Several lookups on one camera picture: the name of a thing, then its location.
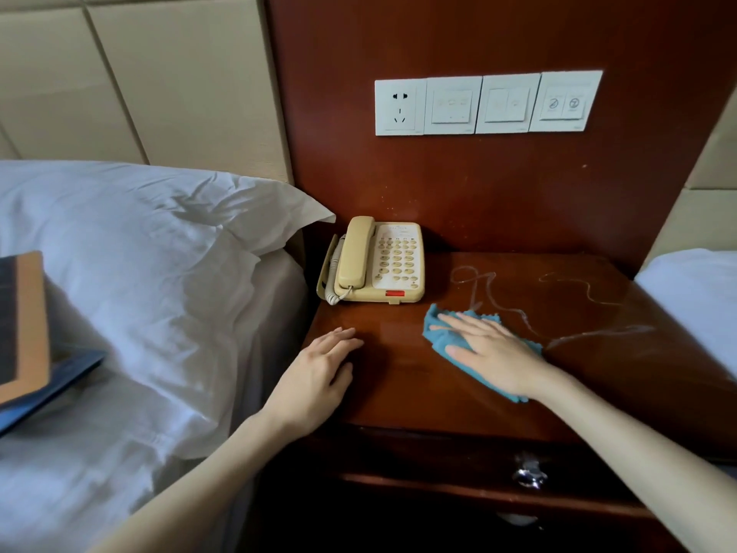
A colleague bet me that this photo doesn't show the person's right hand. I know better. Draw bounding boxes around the person's right hand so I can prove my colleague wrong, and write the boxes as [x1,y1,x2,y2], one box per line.
[430,312,555,401]

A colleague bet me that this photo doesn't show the person's left hand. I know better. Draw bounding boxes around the person's left hand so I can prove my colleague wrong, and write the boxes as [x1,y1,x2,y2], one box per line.
[261,327,365,442]

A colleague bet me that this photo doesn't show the blue cleaning cloth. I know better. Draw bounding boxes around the blue cleaning cloth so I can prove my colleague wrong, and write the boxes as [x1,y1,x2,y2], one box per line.
[422,304,545,405]

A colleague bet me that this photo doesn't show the person's right forearm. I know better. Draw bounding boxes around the person's right forearm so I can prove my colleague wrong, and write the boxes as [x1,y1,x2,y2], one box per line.
[532,364,737,553]

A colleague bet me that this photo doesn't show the person's left forearm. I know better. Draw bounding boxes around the person's left forearm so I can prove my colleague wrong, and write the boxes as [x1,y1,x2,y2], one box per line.
[86,407,312,553]

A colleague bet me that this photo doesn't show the brown wooden nightstand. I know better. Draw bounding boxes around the brown wooden nightstand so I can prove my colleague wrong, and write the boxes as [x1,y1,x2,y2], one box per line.
[239,250,737,553]

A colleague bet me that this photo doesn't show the beige telephone base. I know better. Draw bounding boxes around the beige telephone base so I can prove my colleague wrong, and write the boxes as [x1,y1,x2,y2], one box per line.
[316,221,426,306]

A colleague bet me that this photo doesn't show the white bed sheet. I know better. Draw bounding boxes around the white bed sheet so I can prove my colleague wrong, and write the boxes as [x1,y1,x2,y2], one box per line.
[0,247,313,553]

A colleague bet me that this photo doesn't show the beige telephone handset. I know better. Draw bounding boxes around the beige telephone handset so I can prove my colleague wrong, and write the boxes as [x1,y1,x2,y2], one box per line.
[336,216,377,291]

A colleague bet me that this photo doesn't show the brown wooden headboard panel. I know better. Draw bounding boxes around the brown wooden headboard panel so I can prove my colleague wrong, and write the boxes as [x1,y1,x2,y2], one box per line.
[264,0,737,278]

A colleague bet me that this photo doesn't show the white bedding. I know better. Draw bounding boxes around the white bedding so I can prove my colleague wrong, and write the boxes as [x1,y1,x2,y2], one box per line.
[635,248,737,379]

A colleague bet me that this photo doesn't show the white power socket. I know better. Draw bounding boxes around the white power socket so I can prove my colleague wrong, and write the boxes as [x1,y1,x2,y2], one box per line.
[375,78,428,137]

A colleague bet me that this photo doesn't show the white pillow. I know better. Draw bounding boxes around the white pillow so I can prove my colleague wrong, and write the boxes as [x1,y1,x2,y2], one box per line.
[0,160,337,462]

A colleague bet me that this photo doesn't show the beige padded headboard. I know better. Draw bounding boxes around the beige padded headboard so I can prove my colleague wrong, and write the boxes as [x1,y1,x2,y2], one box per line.
[641,86,737,278]
[0,0,296,186]

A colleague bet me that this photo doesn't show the blue folder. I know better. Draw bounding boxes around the blue folder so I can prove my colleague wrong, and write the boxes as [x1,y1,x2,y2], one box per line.
[0,348,108,437]

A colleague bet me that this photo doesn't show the dark book with tan edge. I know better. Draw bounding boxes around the dark book with tan edge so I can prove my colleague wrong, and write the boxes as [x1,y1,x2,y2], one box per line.
[0,251,52,407]

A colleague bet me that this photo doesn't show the beige coiled telephone cord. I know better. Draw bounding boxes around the beige coiled telephone cord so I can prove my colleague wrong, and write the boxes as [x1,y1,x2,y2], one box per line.
[324,236,353,306]

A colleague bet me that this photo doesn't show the white triple switch panel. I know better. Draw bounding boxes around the white triple switch panel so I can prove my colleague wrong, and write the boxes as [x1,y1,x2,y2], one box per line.
[424,76,483,136]

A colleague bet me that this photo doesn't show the white double switch panel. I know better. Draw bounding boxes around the white double switch panel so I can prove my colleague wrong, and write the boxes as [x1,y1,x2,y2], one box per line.
[476,73,542,134]

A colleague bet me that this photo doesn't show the white switch panel with symbols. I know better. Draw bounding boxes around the white switch panel with symbols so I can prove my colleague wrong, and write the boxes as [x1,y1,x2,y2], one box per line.
[529,70,603,133]

